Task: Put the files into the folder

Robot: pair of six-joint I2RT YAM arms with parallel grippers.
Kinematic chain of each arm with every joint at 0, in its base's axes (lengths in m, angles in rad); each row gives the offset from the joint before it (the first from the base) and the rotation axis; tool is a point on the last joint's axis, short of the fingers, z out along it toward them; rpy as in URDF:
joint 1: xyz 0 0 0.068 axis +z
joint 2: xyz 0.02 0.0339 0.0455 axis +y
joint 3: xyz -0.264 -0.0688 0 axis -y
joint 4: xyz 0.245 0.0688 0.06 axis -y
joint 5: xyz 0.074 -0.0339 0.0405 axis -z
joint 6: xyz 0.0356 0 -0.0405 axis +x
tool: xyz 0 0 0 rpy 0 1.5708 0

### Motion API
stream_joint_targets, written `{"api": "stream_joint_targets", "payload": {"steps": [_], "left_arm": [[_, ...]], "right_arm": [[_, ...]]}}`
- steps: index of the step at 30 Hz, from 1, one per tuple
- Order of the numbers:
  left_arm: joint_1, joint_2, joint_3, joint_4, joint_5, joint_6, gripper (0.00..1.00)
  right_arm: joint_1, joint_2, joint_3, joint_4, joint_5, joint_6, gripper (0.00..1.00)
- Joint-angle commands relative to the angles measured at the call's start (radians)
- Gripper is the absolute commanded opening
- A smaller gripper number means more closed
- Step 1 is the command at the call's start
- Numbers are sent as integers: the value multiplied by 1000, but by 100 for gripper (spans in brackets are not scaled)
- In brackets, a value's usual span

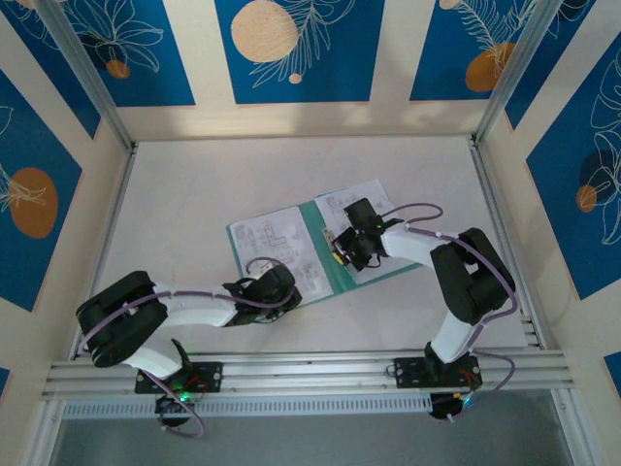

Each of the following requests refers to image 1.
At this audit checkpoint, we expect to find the green paper folder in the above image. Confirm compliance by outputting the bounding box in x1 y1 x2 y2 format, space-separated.
226 196 423 308

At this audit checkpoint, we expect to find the black left base connector box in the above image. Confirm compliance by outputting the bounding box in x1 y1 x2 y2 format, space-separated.
153 393 195 428

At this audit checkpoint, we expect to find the black base connector box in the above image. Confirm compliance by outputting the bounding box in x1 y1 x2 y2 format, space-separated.
429 391 474 422
153 393 195 428

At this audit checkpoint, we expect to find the black right base connector box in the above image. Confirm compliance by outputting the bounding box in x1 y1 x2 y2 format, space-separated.
429 391 474 422

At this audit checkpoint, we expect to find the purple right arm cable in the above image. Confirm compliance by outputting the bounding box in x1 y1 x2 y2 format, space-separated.
380 202 518 407

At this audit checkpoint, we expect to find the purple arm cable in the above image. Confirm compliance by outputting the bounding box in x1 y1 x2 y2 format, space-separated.
77 256 298 441
380 202 518 407

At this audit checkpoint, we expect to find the aluminium mounting rail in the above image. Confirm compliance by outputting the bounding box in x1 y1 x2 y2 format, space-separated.
41 349 578 402

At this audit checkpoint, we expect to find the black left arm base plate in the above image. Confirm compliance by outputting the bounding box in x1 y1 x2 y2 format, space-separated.
134 361 224 395

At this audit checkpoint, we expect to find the white slotted cable duct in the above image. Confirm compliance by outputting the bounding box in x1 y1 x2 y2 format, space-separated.
62 393 433 419

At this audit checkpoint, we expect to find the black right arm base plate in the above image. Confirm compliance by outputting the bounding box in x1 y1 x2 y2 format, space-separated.
393 356 481 391

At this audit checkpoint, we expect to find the aluminium table side rail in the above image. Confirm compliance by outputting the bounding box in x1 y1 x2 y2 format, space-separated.
469 138 550 349
71 145 140 360

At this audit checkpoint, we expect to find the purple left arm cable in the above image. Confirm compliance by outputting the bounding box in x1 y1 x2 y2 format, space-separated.
77 256 298 441

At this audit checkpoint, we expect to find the aluminium frame post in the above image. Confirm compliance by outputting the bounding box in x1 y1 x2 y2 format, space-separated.
36 0 138 152
470 0 572 147

